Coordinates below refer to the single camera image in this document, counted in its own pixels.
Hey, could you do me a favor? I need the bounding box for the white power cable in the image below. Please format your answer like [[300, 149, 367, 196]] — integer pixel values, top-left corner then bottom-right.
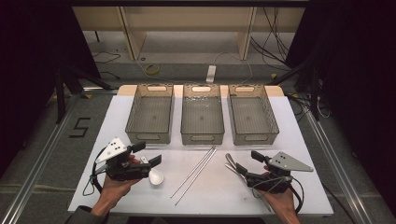
[[214, 50, 254, 85]]

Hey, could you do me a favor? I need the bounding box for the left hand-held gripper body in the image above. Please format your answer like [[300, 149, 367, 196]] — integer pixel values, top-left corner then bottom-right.
[[94, 137, 152, 182]]

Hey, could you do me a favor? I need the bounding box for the aluminium floor rail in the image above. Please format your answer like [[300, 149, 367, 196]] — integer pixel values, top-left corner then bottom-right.
[[303, 108, 373, 224], [0, 90, 87, 224]]

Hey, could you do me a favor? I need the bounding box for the bundle of black cables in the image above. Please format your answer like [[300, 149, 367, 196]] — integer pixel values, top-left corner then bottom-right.
[[250, 7, 300, 73]]

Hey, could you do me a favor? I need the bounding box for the white table cover sheet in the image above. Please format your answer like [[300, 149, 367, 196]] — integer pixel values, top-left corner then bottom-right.
[[67, 84, 334, 217]]

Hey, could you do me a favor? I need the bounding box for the black metal stand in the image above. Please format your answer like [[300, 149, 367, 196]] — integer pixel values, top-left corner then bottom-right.
[[267, 55, 321, 121], [54, 63, 115, 125]]

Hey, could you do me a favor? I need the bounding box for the white power strip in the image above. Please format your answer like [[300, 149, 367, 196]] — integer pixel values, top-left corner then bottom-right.
[[205, 64, 218, 84]]

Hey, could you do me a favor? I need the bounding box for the thin black floor cable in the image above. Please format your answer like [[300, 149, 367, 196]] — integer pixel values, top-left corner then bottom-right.
[[92, 50, 121, 65]]

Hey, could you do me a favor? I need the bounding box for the silver metal cutlery piece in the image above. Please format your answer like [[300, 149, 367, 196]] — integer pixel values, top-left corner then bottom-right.
[[225, 152, 247, 178], [224, 162, 273, 214]]

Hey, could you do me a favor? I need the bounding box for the person's right hand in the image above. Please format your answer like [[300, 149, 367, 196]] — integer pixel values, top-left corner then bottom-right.
[[264, 188, 297, 216]]

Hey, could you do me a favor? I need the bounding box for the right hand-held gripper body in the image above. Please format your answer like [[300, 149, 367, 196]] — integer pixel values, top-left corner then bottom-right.
[[246, 151, 315, 193]]

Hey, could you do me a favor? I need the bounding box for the light wooden desk frame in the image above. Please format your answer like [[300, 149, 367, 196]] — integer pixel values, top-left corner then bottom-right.
[[72, 7, 306, 62]]

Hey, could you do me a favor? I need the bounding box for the white ceramic spoon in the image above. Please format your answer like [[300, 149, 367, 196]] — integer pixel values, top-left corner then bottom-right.
[[139, 156, 164, 187]]

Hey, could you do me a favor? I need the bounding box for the yellow cable coil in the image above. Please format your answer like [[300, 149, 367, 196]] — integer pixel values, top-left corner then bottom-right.
[[145, 63, 161, 76]]

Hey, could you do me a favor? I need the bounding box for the person's left hand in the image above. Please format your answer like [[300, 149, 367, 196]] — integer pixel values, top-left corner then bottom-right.
[[98, 175, 141, 204]]

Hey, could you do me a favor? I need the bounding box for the grey mesh storage basket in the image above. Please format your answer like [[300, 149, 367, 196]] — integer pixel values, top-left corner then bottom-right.
[[180, 83, 226, 146], [227, 83, 280, 147], [124, 83, 175, 145]]

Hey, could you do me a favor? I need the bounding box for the right hand-held gripper cable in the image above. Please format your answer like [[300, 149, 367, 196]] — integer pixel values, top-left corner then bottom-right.
[[251, 175, 304, 216]]

